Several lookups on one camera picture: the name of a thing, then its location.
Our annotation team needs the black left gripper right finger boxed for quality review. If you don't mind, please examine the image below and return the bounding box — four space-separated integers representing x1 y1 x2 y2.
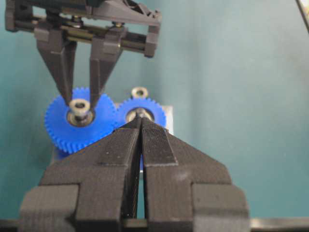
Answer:
140 118 250 232

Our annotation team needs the near blue plastic gear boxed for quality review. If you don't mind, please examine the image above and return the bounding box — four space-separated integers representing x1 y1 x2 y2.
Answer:
44 93 117 154

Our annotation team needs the far blue plastic gear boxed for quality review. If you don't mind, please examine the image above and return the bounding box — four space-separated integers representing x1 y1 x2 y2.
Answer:
114 98 168 131

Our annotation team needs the loose silver hex nut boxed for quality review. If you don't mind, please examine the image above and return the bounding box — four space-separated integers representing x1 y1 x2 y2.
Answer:
131 87 149 98

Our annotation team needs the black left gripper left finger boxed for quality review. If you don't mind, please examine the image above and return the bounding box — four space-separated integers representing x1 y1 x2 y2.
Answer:
18 117 142 232

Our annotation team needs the grey metal base block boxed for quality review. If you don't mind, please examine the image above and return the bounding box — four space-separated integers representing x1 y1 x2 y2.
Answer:
50 105 174 165

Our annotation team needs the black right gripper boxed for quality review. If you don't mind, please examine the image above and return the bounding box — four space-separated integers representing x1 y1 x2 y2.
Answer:
4 0 162 110

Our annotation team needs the silver hex nut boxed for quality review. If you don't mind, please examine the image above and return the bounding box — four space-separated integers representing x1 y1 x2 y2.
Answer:
131 87 149 98
69 99 90 117

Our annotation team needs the blue plastic gear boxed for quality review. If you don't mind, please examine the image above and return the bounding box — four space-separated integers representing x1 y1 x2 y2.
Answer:
114 98 168 131
44 93 117 154

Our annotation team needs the far threaded steel shaft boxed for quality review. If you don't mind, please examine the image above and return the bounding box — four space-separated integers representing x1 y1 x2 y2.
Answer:
135 108 147 117

